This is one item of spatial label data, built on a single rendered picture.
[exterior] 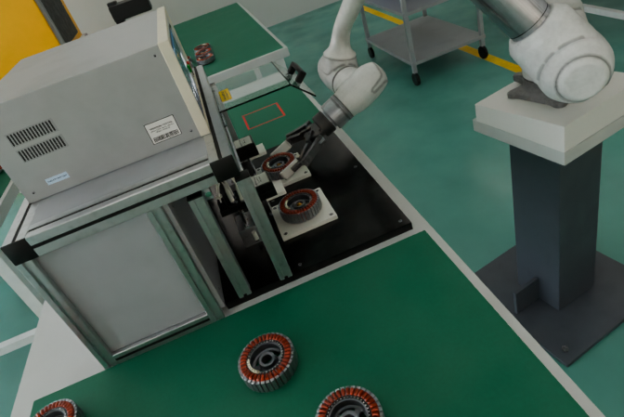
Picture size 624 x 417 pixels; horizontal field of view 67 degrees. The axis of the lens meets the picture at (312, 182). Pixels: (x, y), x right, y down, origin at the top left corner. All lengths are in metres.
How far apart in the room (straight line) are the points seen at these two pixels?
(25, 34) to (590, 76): 4.25
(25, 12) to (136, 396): 3.92
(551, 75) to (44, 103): 1.02
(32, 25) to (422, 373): 4.26
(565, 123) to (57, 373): 1.34
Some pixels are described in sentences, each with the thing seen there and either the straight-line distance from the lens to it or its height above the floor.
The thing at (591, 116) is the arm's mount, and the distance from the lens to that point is 1.39.
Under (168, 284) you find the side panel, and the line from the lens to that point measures 1.05.
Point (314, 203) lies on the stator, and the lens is 1.20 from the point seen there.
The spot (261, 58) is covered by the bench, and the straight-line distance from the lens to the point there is 2.71.
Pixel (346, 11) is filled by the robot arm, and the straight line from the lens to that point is 1.41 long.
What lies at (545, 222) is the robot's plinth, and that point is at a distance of 1.67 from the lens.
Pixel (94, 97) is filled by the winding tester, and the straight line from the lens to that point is 1.00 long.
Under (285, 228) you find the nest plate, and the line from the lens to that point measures 1.21.
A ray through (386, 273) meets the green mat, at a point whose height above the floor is 0.75.
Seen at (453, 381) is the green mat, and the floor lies 0.75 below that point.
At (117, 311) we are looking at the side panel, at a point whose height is 0.87.
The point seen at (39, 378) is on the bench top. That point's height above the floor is 0.75.
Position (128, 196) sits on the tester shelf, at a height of 1.11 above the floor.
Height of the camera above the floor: 1.50
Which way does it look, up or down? 32 degrees down
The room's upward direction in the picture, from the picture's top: 19 degrees counter-clockwise
